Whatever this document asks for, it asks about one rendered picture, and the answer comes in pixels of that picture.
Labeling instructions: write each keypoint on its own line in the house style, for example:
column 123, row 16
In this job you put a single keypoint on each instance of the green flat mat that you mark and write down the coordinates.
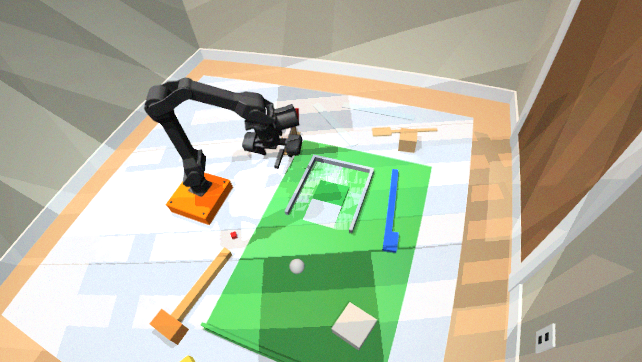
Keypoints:
column 266, row 304

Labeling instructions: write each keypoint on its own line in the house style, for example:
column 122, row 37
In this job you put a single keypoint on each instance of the white golf ball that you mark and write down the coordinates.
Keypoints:
column 296, row 266

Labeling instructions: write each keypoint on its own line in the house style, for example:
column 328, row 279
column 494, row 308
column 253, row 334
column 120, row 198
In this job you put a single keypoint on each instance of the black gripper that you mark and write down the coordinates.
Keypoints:
column 253, row 143

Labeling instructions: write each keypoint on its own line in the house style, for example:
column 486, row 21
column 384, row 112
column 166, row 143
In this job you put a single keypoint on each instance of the white square block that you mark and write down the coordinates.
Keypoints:
column 354, row 326

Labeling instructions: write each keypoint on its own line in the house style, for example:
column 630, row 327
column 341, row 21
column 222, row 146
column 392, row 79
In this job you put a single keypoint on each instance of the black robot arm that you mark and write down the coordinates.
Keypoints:
column 251, row 106

